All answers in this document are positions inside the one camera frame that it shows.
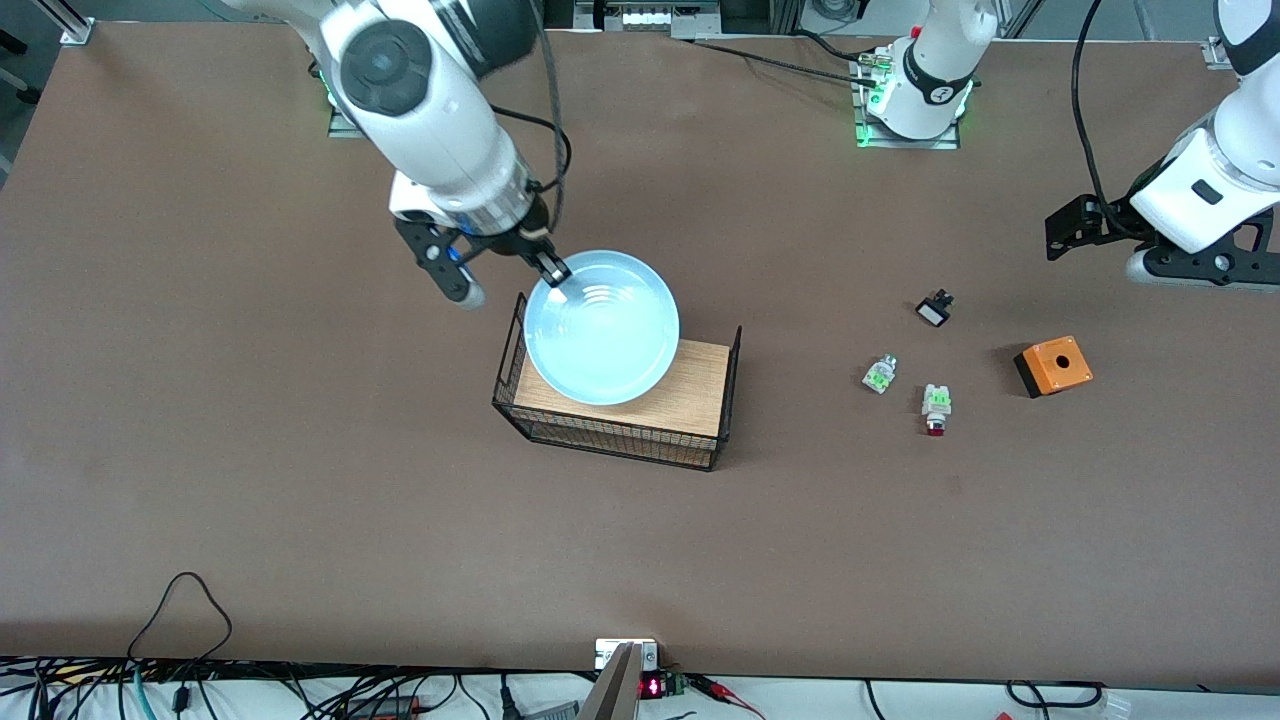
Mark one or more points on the light blue plate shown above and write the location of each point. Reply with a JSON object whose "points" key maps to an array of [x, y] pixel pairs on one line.
{"points": [[605, 335]]}

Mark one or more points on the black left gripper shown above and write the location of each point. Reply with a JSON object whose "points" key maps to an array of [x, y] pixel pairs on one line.
{"points": [[1112, 219]]}

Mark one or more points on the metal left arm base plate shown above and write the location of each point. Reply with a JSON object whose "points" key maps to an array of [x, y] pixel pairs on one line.
{"points": [[945, 143]]}

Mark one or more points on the black power adapter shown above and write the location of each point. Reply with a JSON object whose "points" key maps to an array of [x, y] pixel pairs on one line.
{"points": [[385, 707]]}

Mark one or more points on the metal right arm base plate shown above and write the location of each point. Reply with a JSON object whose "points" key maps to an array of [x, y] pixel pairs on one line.
{"points": [[340, 128]]}

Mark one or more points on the white led light bar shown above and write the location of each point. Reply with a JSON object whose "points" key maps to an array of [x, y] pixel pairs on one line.
{"points": [[655, 18]]}

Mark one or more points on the red push button switch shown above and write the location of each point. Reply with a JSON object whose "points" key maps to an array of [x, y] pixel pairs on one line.
{"points": [[937, 405]]}

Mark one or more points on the black white push button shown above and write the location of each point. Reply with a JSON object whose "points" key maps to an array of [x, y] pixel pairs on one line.
{"points": [[934, 311]]}

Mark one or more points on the grey metal beam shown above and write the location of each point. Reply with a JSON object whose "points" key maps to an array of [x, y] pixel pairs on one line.
{"points": [[612, 695]]}

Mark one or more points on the wooden board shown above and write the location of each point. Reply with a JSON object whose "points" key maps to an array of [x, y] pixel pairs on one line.
{"points": [[690, 390]]}

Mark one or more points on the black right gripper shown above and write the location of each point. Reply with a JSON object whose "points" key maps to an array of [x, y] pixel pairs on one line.
{"points": [[522, 239]]}

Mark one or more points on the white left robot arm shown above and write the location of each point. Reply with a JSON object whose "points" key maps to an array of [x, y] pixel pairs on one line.
{"points": [[1220, 170]]}

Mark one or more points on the orange button box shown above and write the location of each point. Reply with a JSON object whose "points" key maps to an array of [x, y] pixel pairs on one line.
{"points": [[1058, 365]]}

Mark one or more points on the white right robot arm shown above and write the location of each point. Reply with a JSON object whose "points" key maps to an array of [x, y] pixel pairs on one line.
{"points": [[430, 130]]}

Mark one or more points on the red digit display module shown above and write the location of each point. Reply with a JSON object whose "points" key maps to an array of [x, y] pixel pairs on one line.
{"points": [[655, 686]]}

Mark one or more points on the green white contact block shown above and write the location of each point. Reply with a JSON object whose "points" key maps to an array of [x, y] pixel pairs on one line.
{"points": [[880, 375]]}

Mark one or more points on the red probe lead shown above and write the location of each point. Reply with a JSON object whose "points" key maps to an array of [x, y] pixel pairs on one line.
{"points": [[725, 692]]}

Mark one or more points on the metal bracket plate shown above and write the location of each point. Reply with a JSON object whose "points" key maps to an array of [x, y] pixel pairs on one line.
{"points": [[610, 650]]}

